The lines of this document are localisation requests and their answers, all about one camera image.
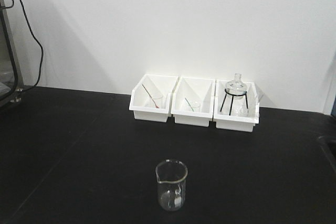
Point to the small beaker in bin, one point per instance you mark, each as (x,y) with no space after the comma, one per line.
(156,102)
(196,106)

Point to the right white storage bin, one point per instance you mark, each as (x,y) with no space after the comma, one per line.
(229,122)

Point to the middle white storage bin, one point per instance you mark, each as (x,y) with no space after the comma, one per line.
(194,89)

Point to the black sink edge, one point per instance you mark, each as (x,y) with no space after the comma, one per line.
(327,144)

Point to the left white storage bin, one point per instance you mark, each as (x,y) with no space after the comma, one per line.
(156,85)

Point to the black wire tripod stand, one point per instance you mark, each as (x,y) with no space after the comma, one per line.
(233,97)

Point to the metal-framed cabinet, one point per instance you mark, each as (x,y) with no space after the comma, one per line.
(11,76)

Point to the large clear glass beaker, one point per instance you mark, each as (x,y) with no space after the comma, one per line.
(171,176)

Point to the clear glass flask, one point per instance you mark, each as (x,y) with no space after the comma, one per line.
(236,88)

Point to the small glassware in right bin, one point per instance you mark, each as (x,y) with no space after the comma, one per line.
(241,112)

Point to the small beaker in left bin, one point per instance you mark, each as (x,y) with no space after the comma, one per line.
(156,102)

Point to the white storage bin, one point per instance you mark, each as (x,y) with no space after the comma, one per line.
(194,89)
(156,85)
(229,122)

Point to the small beaker in middle bin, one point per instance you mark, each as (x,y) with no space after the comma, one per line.
(196,106)

